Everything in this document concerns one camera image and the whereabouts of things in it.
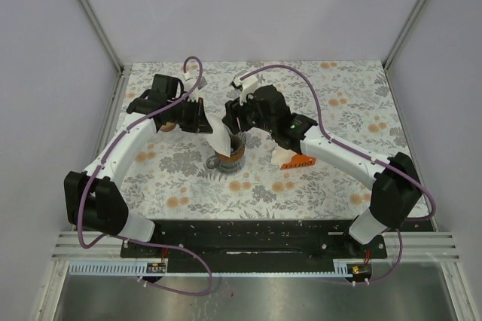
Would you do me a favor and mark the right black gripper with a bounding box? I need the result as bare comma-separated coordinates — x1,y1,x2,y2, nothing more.
221,88,276,136

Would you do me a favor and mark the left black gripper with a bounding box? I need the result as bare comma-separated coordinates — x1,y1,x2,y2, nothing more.
168,96,213,133

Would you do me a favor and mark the clear glass dripper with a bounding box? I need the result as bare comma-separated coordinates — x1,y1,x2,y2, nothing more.
206,153,245,174

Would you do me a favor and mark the orange coffee filter box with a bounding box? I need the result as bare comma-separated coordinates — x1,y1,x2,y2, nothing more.
280,154,316,170

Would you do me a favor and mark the grey plastic dripper cone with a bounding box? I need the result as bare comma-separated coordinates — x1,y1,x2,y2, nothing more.
215,132,246,163

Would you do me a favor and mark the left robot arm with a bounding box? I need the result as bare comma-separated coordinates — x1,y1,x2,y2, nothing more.
64,74,214,257

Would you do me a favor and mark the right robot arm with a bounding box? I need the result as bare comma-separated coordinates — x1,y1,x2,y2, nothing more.
223,85,423,258

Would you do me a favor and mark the floral table mat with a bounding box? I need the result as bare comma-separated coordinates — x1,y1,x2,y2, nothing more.
120,60,408,219

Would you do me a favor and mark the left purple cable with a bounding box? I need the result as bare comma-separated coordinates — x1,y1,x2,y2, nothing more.
78,56,215,296

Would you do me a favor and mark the purple cable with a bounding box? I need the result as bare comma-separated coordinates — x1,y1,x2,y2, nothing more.
78,56,215,296
240,64,438,287

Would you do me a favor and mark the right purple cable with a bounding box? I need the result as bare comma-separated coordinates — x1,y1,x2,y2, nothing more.
240,64,438,287

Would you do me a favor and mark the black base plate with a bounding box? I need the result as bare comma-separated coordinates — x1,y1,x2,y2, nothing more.
120,219,387,271

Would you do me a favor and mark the white slotted cable duct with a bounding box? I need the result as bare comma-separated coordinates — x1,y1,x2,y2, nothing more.
68,261,353,278

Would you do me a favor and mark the aluminium rail frame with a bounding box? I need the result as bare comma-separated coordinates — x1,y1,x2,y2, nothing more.
51,231,459,263

